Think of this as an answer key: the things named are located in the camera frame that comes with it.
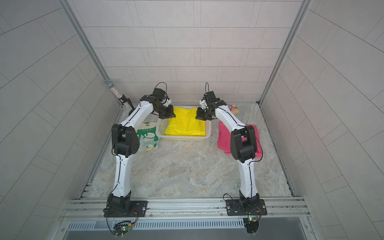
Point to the pink raincoat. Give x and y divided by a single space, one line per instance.
225 138

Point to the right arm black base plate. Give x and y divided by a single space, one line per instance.
236 208

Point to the right circuit board with wires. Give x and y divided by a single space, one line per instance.
251 225

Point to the glass tube on black stand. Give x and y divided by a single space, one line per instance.
124 101

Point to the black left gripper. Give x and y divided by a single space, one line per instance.
169 113

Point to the left circuit board with wires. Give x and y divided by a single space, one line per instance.
121 228

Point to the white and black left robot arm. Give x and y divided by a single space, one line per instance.
126 143

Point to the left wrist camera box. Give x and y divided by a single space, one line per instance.
160 93

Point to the circuit board with wires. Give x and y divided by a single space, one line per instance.
251 225
121 228

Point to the aluminium front rail frame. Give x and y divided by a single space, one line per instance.
184 214

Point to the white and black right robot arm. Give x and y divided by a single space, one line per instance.
243 146

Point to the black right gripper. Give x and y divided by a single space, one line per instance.
201 114

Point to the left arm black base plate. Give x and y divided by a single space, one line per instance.
133 209

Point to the green dinosaur translucent raincoat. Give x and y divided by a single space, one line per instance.
147 136

